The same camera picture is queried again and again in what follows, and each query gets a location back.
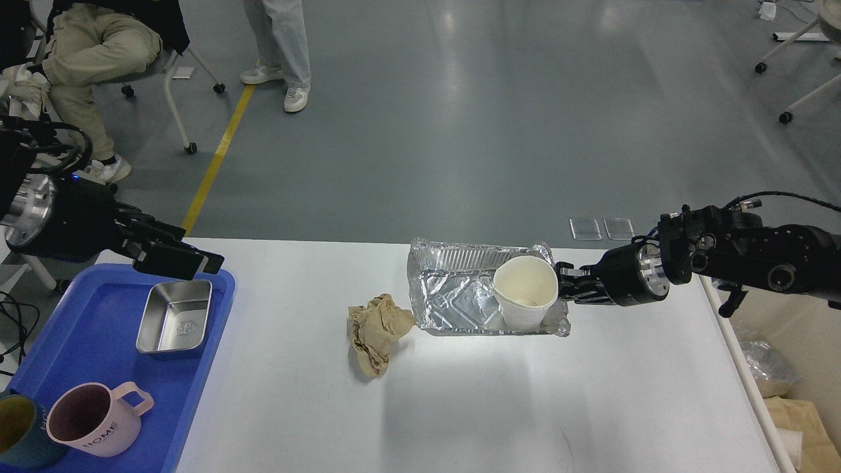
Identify brown paper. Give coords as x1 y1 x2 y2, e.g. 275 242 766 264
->
348 293 415 378
765 396 840 472

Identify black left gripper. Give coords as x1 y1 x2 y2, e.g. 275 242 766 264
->
13 174 225 281

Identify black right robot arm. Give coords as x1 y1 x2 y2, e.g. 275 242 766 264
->
555 191 840 318

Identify clear floor plate right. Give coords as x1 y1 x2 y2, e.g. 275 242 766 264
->
602 217 637 240

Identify standing person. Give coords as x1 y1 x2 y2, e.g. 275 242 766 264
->
240 1 311 114

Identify crumpled plastic bag in bin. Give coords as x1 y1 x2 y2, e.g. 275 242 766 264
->
739 340 802 399

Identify white office chair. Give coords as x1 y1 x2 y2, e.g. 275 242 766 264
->
0 39 227 156

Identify white paper cup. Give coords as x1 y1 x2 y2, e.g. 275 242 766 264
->
492 256 558 330

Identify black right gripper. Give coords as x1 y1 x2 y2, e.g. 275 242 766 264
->
555 243 670 307

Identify clear floor plate left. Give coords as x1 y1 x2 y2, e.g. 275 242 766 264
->
570 217 603 240

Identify seated person khaki trousers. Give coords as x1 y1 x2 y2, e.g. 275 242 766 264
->
2 1 189 183

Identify clear floor plate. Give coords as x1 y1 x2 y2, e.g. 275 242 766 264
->
602 217 637 240
570 217 603 240

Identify white plastic bin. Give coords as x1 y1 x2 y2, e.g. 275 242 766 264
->
699 276 840 472

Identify pink mug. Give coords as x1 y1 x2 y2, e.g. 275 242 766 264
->
46 381 155 458

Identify white chair base right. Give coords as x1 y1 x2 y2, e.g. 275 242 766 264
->
756 0 841 125

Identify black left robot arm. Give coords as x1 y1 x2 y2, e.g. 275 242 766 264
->
2 116 223 281

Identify brown paper in bin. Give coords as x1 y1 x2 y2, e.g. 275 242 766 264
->
765 396 840 472

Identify white side table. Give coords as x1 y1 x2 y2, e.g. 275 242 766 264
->
1 244 71 293

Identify aluminium foil container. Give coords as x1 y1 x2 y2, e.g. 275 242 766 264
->
407 238 572 336

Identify blue plastic tray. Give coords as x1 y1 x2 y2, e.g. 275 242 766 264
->
9 263 235 472

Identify dark teal cup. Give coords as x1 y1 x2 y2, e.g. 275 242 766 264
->
1 390 68 470

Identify stainless steel rectangular tray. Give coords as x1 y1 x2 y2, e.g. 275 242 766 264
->
135 281 213 360

